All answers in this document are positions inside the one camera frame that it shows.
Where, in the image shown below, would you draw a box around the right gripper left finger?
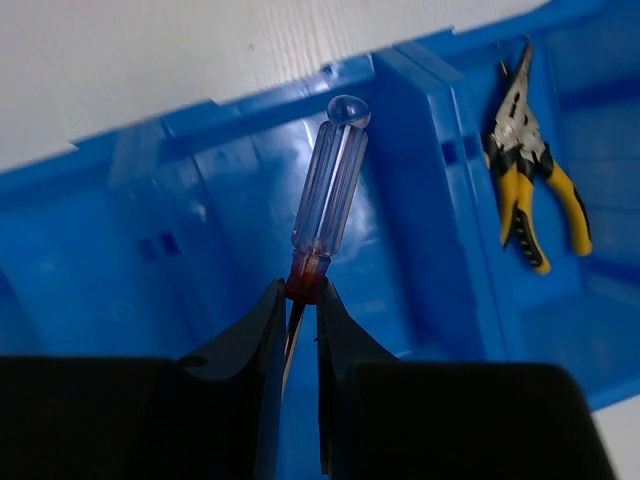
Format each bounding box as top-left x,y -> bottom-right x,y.
174,279 -> 286,479

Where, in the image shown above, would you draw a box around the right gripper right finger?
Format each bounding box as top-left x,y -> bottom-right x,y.
316,279 -> 397,479

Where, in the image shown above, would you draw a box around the blue handled screwdriver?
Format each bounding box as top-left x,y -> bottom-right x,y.
282,95 -> 371,386

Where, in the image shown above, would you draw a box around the yellow combination pliers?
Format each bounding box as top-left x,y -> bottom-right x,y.
482,59 -> 594,259

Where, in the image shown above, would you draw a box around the yellow needle-nose pliers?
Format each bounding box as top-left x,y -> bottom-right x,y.
483,44 -> 551,275

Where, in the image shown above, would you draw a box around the blue plastic sorting bin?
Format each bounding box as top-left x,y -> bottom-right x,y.
1,1 -> 639,408

